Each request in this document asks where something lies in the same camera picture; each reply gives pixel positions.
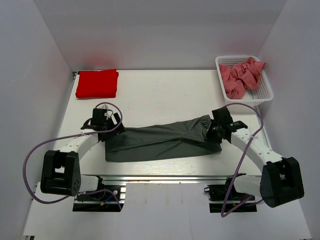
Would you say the dark grey t-shirt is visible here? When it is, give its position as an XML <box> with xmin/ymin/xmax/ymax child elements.
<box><xmin>105</xmin><ymin>115</ymin><xmax>222</xmax><ymax>163</ymax></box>

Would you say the crumpled pink t-shirt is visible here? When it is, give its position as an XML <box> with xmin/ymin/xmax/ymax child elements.
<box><xmin>218</xmin><ymin>57</ymin><xmax>266</xmax><ymax>100</ymax></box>

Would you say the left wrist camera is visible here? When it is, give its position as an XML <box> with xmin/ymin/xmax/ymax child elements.
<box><xmin>90</xmin><ymin>107</ymin><xmax>113</xmax><ymax>126</ymax></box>

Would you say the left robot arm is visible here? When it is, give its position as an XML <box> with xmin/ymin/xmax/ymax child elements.
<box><xmin>40</xmin><ymin>112</ymin><xmax>126</xmax><ymax>200</ymax></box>

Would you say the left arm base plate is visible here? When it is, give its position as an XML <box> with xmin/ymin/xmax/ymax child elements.
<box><xmin>72</xmin><ymin>184</ymin><xmax>126</xmax><ymax>213</ymax></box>

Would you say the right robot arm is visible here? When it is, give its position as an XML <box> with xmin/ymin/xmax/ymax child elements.
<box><xmin>207</xmin><ymin>121</ymin><xmax>305</xmax><ymax>208</ymax></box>

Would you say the folded red t-shirt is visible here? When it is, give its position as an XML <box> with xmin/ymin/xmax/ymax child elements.
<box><xmin>75</xmin><ymin>69</ymin><xmax>119</xmax><ymax>99</ymax></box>

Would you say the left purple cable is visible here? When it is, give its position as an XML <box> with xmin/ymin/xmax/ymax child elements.
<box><xmin>22</xmin><ymin>101</ymin><xmax>123</xmax><ymax>211</ymax></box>

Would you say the aluminium table rail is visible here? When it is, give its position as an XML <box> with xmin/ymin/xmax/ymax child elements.
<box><xmin>99</xmin><ymin>173</ymin><xmax>261</xmax><ymax>185</ymax></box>

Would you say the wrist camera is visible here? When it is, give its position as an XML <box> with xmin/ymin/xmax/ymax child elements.
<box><xmin>212</xmin><ymin>106</ymin><xmax>234</xmax><ymax>125</ymax></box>
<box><xmin>90</xmin><ymin>107</ymin><xmax>113</xmax><ymax>126</ymax></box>

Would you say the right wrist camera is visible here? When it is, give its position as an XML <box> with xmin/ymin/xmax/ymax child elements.
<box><xmin>212</xmin><ymin>106</ymin><xmax>234</xmax><ymax>125</ymax></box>

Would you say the white plastic basket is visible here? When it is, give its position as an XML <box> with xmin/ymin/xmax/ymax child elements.
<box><xmin>215</xmin><ymin>55</ymin><xmax>274</xmax><ymax>106</ymax></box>

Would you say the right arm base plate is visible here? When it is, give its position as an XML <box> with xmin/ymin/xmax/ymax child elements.
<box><xmin>203</xmin><ymin>183</ymin><xmax>258</xmax><ymax>214</ymax></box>

